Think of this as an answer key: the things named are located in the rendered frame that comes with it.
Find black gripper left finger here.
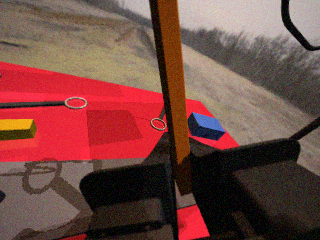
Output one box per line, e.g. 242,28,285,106
79,132,179,240

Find blue block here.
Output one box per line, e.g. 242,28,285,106
187,112,226,141

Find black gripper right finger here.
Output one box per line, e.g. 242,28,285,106
189,137,301,235

